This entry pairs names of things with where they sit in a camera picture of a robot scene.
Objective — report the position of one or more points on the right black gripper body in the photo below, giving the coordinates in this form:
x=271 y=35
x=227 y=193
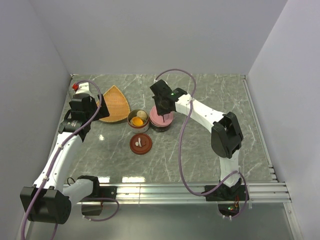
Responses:
x=160 y=109

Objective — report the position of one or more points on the pink round lid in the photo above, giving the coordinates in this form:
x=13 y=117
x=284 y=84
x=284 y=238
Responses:
x=160 y=120

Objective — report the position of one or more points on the dark steel lunch tin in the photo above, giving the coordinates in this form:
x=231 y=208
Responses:
x=159 y=129

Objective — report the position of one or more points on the orange egg tart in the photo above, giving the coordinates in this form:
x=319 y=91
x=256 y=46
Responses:
x=136 y=121

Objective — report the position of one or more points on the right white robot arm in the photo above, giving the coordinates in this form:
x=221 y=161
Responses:
x=224 y=128

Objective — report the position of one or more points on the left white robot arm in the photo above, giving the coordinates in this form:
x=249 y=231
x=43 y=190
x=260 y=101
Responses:
x=46 y=200

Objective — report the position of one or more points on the white steel lunch tin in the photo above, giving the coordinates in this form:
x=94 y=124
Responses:
x=141 y=129

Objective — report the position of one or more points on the woven bamboo tray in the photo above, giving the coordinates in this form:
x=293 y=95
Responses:
x=117 y=105

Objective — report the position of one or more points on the brown round lid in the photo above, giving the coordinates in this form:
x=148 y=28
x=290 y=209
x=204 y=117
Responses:
x=140 y=144

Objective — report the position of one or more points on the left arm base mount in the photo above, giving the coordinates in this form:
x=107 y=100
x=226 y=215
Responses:
x=100 y=195

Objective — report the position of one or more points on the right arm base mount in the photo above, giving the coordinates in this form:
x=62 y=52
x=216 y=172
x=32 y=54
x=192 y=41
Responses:
x=231 y=200

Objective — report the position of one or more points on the aluminium rail frame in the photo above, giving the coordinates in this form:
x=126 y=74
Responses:
x=169 y=212

